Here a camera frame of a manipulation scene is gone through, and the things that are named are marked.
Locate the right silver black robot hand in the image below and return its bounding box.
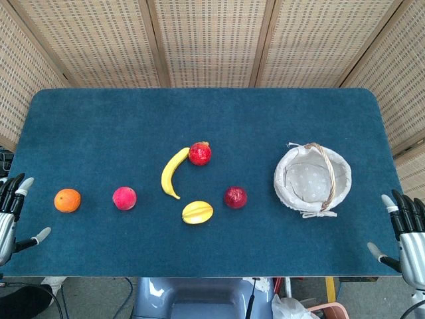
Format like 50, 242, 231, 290
367, 189, 425, 290

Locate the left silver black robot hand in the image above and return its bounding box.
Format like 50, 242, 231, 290
0, 172, 52, 266

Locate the orange fruit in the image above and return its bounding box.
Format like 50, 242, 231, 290
54, 188, 82, 213

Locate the wicker basket with cloth liner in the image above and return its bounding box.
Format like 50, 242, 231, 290
273, 142, 353, 219

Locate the white shoe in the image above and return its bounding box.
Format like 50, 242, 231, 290
40, 276, 66, 296

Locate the black trouser leg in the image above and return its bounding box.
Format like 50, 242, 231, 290
0, 288, 54, 319

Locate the yellow pole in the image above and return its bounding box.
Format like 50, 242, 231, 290
325, 277, 337, 304

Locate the pink plastic stool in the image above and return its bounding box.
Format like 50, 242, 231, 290
307, 301, 349, 319

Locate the pink red peach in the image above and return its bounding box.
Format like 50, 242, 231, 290
112, 186, 137, 211

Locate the white plastic bag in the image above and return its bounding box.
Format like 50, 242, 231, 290
271, 294, 320, 319

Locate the woven bamboo screen panel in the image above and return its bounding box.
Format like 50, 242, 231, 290
0, 0, 69, 154
254, 0, 414, 89
8, 0, 165, 89
145, 0, 276, 89
338, 0, 425, 200

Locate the blue table mat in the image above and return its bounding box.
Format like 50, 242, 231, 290
0, 87, 409, 278

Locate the yellow banana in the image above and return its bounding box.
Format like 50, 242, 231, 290
161, 147, 191, 201

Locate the dark red pomegranate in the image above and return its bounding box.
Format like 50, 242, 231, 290
223, 185, 248, 209

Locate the blue-grey robot torso base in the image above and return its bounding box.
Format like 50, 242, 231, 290
131, 276, 276, 319

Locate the bright red pomegranate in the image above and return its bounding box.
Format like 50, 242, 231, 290
188, 141, 213, 167

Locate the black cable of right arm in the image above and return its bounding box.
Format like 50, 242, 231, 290
401, 300, 425, 319

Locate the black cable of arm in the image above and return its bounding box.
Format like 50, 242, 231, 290
401, 300, 425, 319
0, 282, 64, 319

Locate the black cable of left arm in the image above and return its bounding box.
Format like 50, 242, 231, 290
0, 282, 64, 319

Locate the blue floor cable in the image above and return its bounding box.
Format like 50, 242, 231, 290
123, 277, 135, 312

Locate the black strap on torso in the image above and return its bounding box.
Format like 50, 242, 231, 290
248, 277, 259, 319

